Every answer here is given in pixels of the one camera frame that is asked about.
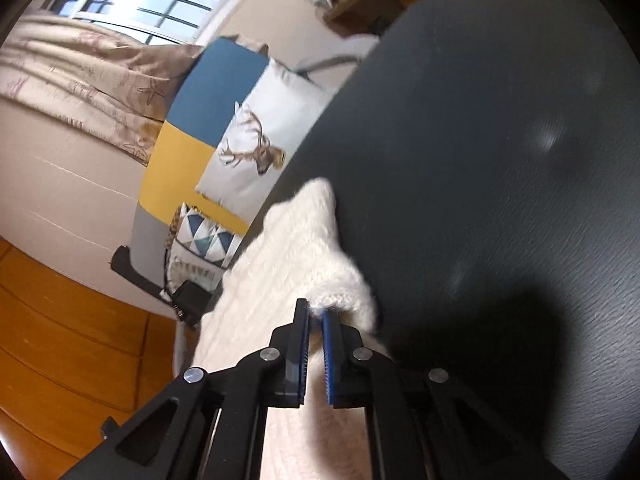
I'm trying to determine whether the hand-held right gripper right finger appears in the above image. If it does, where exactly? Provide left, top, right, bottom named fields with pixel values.
left=321, top=310, right=571, bottom=480

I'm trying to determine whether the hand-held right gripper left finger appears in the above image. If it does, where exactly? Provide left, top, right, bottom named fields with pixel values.
left=60, top=298, right=311, bottom=480

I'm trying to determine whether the white knitted sweater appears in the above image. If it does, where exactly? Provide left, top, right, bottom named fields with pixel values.
left=172, top=177, right=401, bottom=480

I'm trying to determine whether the black handbag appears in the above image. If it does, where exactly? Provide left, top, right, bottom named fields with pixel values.
left=170, top=280, right=213, bottom=328

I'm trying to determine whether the triangle pattern pillow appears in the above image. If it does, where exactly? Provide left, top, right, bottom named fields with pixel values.
left=165, top=202, right=246, bottom=296

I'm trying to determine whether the black padded panel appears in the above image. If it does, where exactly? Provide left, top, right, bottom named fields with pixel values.
left=110, top=245, right=173, bottom=306

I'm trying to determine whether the wooden wardrobe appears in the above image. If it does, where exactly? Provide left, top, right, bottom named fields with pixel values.
left=0, top=237, right=201, bottom=480

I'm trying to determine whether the white deer print pillow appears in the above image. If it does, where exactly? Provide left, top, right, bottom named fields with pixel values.
left=195, top=57, right=336, bottom=221

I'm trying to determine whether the grey yellow blue sofa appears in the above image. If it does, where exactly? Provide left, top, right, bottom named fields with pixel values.
left=110, top=35, right=381, bottom=306

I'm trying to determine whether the beige starfish print curtain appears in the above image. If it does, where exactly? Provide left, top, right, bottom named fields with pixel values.
left=0, top=12, right=203, bottom=168

